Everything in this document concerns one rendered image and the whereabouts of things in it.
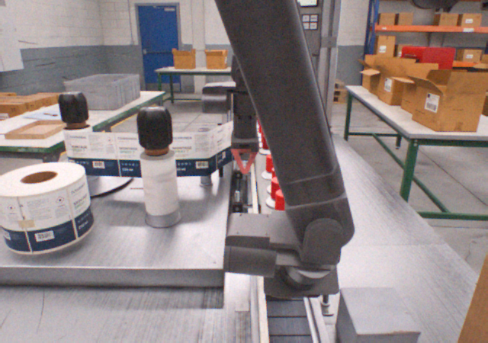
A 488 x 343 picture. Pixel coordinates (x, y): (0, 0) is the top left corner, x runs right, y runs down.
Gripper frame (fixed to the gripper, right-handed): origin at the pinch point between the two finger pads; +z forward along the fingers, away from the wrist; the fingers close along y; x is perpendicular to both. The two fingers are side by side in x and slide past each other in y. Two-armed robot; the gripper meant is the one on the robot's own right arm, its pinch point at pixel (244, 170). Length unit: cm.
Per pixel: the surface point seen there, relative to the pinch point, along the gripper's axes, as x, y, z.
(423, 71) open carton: 147, -198, -6
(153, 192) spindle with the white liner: -22.1, 5.2, 3.8
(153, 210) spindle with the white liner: -22.6, 5.1, 9.0
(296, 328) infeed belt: 8.7, 36.3, 13.1
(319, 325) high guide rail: 10.3, 43.1, 4.9
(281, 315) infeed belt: 6.5, 33.6, 13.2
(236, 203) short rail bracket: -2.0, -0.2, 9.7
